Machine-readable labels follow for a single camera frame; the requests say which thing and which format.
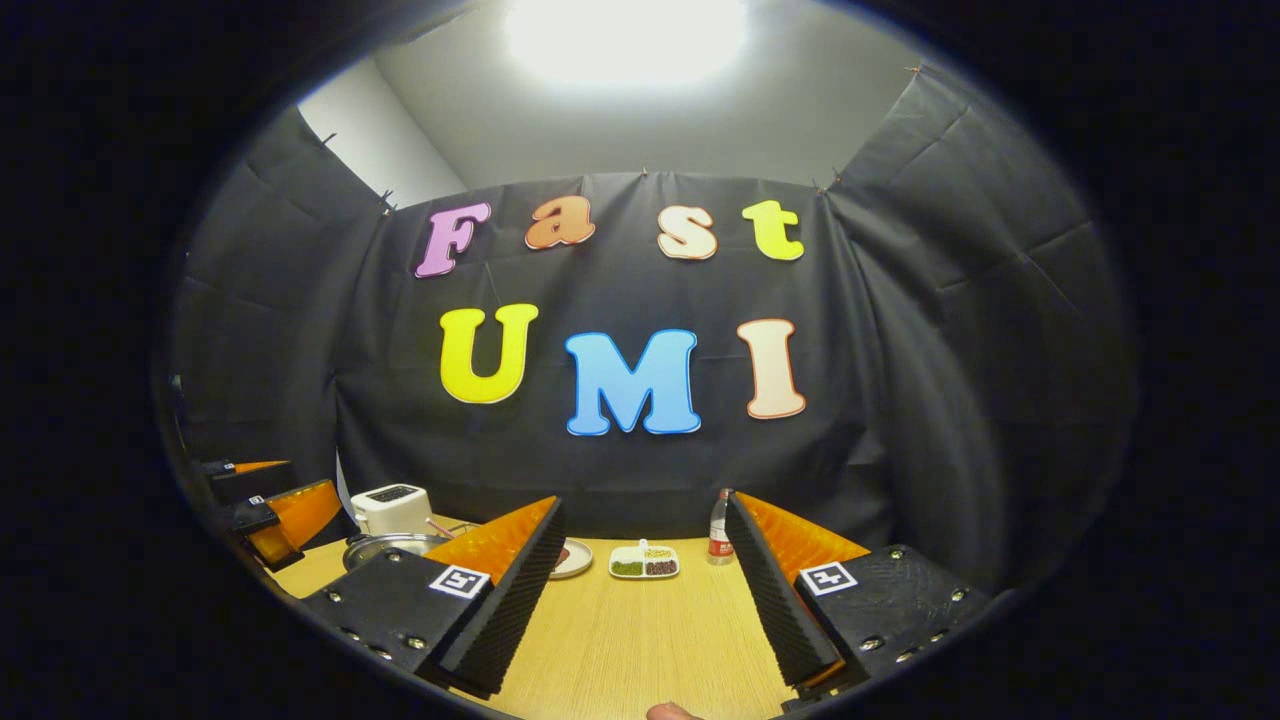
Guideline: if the black backdrop cloth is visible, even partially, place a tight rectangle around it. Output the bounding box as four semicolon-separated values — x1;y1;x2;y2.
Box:
165;65;1136;591

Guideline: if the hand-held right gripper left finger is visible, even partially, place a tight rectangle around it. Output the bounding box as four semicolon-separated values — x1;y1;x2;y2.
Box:
299;496;568;699

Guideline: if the stainless steel pot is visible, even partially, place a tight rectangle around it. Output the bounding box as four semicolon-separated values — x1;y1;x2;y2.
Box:
342;531;452;574

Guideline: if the white toaster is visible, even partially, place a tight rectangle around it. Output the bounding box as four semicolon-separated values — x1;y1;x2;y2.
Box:
349;483;434;537

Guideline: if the white divided dish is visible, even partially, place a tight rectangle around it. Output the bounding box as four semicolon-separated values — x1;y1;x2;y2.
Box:
608;539;682;581

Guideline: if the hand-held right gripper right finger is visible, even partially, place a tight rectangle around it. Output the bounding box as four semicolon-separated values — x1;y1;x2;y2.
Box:
724;489;992;703

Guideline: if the large ceiling light panel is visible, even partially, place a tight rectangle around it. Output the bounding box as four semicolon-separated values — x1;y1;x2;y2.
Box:
503;0;752;90

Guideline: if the white oval plate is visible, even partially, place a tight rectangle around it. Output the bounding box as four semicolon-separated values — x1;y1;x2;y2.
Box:
548;537;595;581

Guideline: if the clear water bottle red label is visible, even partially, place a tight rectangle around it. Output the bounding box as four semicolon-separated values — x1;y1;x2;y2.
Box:
707;487;735;567

